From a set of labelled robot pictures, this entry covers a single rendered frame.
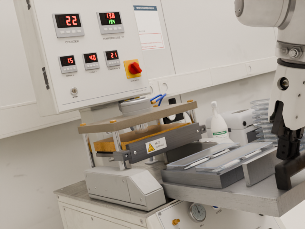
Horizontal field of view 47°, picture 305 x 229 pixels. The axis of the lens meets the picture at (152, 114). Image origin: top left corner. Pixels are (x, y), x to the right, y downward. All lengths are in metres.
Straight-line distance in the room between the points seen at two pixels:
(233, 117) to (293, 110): 1.16
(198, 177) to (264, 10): 0.32
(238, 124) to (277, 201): 1.17
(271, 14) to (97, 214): 0.61
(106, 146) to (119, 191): 0.16
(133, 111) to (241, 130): 0.90
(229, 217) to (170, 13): 1.26
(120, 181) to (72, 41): 0.44
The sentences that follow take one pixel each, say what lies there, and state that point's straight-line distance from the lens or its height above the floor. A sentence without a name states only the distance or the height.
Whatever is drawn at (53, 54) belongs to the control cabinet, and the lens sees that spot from 0.99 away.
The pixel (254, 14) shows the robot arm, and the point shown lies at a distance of 0.54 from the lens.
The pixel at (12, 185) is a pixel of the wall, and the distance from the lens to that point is 1.26.
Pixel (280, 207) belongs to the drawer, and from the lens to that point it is 0.58.
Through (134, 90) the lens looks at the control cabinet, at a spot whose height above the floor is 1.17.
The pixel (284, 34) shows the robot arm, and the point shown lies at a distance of 0.58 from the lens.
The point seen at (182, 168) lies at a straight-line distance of 0.71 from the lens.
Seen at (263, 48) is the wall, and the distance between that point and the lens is 2.63.
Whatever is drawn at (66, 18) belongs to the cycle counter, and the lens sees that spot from 1.03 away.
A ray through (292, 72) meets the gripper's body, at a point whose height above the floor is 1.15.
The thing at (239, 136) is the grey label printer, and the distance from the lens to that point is 1.73.
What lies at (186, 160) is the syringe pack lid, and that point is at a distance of 0.76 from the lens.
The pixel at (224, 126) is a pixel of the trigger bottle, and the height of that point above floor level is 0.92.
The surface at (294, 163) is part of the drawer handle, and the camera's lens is 0.61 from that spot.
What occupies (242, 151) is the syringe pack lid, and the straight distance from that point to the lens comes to 0.75.
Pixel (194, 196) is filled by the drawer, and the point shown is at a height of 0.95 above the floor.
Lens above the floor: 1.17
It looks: 4 degrees down
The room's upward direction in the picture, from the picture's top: 12 degrees counter-clockwise
